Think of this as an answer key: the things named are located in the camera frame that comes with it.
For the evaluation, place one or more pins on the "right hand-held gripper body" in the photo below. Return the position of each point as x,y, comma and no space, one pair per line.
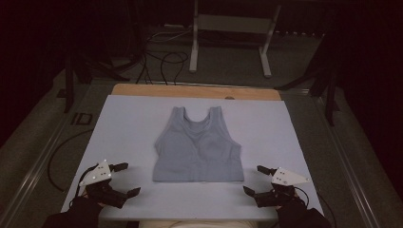
286,178

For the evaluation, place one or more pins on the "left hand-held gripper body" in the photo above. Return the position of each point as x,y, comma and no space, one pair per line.
99,175

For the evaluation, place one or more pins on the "grey tank top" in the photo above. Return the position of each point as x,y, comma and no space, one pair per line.
198,152

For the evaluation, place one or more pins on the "person's left hand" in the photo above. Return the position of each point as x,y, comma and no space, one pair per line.
85,210

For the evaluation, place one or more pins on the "person's right hand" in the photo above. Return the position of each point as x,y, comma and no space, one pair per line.
291,215

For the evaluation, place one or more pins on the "pale blue table mat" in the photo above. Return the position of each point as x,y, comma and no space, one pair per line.
133,133

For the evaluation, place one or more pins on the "black floor stand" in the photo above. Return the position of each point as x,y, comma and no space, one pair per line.
69,82
330,95

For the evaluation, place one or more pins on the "white metal stand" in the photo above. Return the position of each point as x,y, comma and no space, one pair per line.
234,23

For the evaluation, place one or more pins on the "small black floor frame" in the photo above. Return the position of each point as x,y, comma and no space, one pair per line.
81,118

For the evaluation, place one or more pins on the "metal floor rail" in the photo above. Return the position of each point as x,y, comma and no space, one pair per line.
345,164
38,161

